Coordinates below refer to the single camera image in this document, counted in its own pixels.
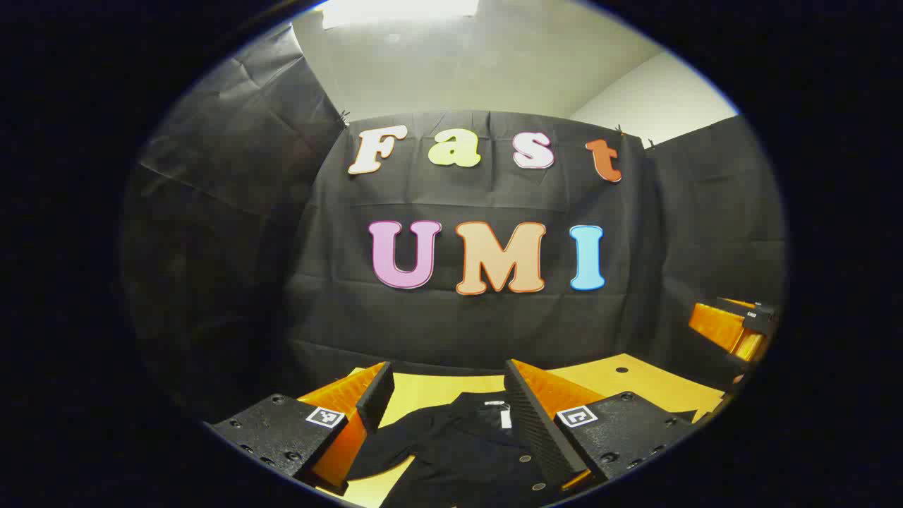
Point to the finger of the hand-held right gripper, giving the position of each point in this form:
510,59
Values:
716,324

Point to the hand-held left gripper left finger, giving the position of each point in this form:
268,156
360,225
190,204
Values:
374,398

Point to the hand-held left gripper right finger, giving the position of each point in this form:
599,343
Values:
540,430

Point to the black button shirt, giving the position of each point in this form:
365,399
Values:
458,451

